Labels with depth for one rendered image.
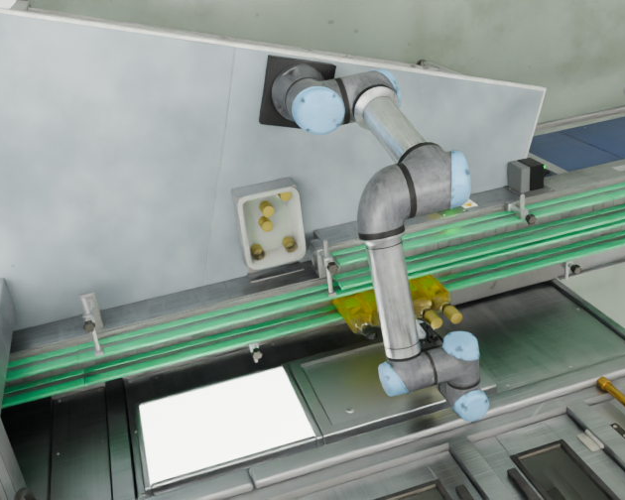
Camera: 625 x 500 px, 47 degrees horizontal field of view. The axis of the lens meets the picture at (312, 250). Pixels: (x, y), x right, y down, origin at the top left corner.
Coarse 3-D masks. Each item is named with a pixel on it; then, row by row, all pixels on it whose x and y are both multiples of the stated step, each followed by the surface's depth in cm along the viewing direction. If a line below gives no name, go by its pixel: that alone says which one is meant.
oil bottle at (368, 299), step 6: (360, 294) 202; (366, 294) 201; (372, 294) 200; (366, 300) 198; (372, 300) 198; (366, 306) 197; (372, 306) 195; (372, 312) 193; (378, 318) 192; (378, 324) 193
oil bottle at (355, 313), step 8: (344, 296) 202; (352, 296) 202; (336, 304) 205; (344, 304) 198; (352, 304) 198; (360, 304) 197; (344, 312) 198; (352, 312) 194; (360, 312) 193; (368, 312) 193; (352, 320) 192; (360, 320) 191; (368, 320) 191; (352, 328) 194; (360, 328) 191
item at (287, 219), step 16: (272, 192) 196; (240, 208) 195; (256, 208) 204; (288, 208) 207; (240, 224) 197; (256, 224) 206; (288, 224) 209; (256, 240) 208; (272, 240) 209; (304, 240) 204; (272, 256) 207; (288, 256) 206
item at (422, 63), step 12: (24, 0) 233; (36, 12) 219; (48, 12) 220; (60, 12) 223; (120, 24) 227; (132, 24) 228; (204, 36) 236; (216, 36) 238; (288, 48) 246; (300, 48) 248; (360, 60) 255; (372, 60) 256; (384, 60) 261; (420, 60) 283; (456, 72) 258
